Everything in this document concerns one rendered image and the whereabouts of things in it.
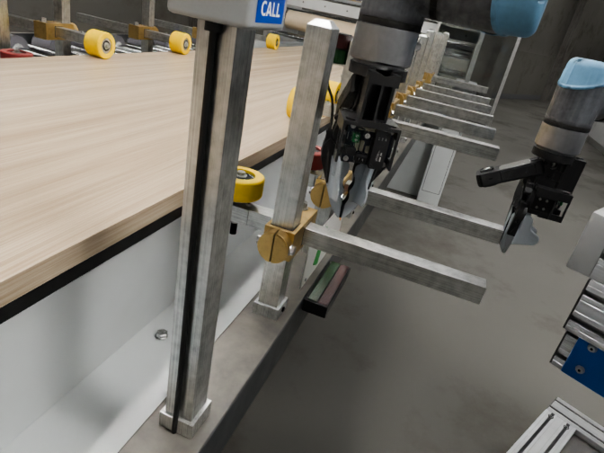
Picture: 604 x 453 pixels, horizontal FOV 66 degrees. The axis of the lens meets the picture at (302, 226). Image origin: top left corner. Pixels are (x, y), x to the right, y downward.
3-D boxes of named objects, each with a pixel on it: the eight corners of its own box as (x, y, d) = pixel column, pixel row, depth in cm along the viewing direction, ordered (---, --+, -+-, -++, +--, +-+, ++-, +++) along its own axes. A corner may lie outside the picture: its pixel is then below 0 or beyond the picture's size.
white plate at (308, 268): (338, 237, 109) (348, 199, 105) (301, 289, 87) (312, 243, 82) (336, 236, 109) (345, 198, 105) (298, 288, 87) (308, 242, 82)
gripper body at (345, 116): (331, 166, 57) (353, 64, 52) (325, 146, 64) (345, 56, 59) (391, 177, 57) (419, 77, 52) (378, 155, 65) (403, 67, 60)
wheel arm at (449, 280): (477, 298, 72) (487, 276, 70) (477, 310, 69) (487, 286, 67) (228, 215, 82) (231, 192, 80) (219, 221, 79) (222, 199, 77)
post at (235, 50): (210, 413, 58) (264, 28, 39) (189, 442, 54) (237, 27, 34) (179, 398, 59) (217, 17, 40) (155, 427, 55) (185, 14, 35)
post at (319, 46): (280, 316, 81) (341, 22, 61) (272, 327, 78) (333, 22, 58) (262, 309, 82) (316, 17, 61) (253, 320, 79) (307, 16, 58)
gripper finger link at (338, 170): (320, 227, 62) (335, 163, 58) (317, 209, 68) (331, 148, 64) (342, 231, 63) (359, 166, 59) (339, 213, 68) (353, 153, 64)
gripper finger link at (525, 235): (528, 266, 88) (548, 222, 84) (496, 256, 89) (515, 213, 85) (527, 259, 90) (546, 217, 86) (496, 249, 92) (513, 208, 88)
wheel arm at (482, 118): (490, 124, 155) (493, 113, 153) (490, 126, 152) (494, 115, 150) (348, 89, 166) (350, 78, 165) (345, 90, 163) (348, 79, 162)
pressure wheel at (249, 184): (245, 221, 86) (253, 163, 81) (262, 242, 80) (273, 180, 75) (203, 224, 82) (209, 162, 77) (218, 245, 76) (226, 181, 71)
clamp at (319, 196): (348, 191, 103) (353, 171, 101) (331, 211, 91) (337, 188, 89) (324, 184, 105) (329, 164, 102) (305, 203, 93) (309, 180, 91)
